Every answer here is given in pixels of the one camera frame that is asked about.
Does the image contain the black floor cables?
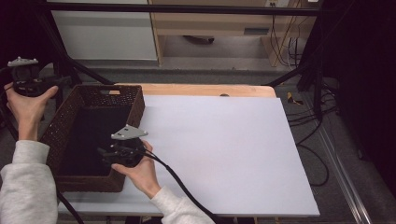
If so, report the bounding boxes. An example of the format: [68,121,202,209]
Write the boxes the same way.
[285,79,341,188]

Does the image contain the dark object under desk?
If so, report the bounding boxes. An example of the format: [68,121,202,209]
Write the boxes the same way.
[182,35,216,46]

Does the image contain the hanging cables bundle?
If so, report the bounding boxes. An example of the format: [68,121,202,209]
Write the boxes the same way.
[269,0,305,68]

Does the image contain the person's right hand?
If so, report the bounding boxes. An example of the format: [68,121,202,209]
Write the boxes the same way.
[110,139,163,201]

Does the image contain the brown woven basket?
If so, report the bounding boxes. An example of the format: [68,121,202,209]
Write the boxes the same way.
[38,84,147,193]

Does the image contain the person's left hand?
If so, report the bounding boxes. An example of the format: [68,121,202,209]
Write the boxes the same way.
[4,81,60,142]

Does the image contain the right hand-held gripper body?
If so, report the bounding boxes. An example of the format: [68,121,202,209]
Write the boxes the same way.
[105,123,149,169]

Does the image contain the left hand-held gripper black cable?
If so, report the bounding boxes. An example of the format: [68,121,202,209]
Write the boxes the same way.
[0,66,86,224]

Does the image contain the black and yellow tape piece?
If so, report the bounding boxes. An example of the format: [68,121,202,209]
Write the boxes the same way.
[286,91,304,106]

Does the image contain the aluminium floor rail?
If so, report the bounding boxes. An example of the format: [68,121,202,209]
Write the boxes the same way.
[313,124,374,224]

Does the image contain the white cabinet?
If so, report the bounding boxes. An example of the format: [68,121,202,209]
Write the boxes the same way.
[46,0,159,62]

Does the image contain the wooden table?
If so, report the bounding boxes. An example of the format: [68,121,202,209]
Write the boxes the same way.
[108,82,277,99]

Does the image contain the black curtain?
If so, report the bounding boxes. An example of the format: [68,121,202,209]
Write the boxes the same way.
[0,0,56,126]
[319,0,396,198]

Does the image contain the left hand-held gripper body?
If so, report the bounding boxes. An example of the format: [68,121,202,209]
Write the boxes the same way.
[7,56,49,98]

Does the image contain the white table sheet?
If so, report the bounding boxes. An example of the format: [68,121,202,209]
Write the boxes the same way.
[56,94,321,218]

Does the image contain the black knit vest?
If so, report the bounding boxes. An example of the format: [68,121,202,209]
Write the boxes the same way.
[58,105,133,177]

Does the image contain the black metal crossbar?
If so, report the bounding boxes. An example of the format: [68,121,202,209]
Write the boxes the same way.
[46,1,322,18]

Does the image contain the black metal stand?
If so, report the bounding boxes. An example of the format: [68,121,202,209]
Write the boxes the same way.
[264,31,325,121]
[36,12,115,110]

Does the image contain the light wooden desk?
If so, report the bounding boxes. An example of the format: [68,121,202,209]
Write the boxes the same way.
[147,0,319,68]

